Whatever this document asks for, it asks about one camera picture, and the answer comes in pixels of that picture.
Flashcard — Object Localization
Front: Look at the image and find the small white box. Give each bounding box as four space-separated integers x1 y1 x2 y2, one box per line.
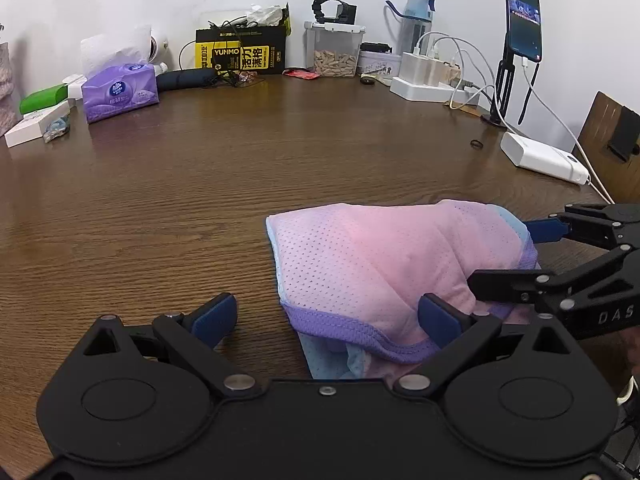
62 74 88 100

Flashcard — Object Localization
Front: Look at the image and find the white power strip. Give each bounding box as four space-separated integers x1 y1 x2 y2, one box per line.
389 76 493 106

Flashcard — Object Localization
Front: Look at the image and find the pink patterned cloth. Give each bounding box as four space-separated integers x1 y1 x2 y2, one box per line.
0 42 23 136

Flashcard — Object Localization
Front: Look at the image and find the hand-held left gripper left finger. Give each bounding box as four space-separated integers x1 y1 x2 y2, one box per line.
80 292 261 401

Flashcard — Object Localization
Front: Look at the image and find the white round device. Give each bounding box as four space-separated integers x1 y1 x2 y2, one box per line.
147 30 171 75

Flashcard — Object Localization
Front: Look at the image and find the black wristwatch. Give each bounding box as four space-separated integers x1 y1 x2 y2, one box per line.
311 0 346 25

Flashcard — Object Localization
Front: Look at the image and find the crumpled white paper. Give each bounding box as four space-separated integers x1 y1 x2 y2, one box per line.
247 4 283 27

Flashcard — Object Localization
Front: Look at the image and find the white charging cable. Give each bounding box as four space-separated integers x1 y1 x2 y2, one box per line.
520 57 616 206

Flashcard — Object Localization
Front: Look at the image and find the black and yellow box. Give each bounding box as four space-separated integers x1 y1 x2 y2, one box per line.
194 2 292 77

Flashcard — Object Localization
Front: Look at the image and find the purple tissue pack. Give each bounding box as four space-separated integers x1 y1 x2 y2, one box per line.
80 24 161 125

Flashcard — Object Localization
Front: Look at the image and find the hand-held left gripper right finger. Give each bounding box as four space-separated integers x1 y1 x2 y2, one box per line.
392 292 581 401

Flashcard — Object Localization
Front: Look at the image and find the black phone stand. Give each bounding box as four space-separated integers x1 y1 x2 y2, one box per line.
481 35 540 131

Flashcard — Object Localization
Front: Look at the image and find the pink and blue mesh garment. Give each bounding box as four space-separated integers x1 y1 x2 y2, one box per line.
265 199 543 381

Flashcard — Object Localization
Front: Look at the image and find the black folded umbrella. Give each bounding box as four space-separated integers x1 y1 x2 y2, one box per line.
156 67 221 93

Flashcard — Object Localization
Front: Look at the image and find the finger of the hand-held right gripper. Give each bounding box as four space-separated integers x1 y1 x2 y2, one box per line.
467 244 640 314
522 203 640 251

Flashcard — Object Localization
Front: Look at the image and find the white charger adapter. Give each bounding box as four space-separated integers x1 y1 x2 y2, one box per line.
400 51 436 86

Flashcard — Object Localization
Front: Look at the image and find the clear plastic nut container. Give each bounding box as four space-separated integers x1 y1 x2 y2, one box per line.
304 21 366 78

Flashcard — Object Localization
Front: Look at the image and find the white flat box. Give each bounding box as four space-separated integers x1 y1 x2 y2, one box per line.
4 110 71 148

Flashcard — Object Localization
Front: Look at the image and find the blue water bottle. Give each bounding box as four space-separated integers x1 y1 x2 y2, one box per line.
385 0 437 58

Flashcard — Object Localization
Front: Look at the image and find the white power bank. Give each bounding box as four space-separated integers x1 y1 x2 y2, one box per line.
500 131 591 185

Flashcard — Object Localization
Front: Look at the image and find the clear plastic wrapper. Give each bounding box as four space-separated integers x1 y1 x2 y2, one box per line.
42 114 72 143

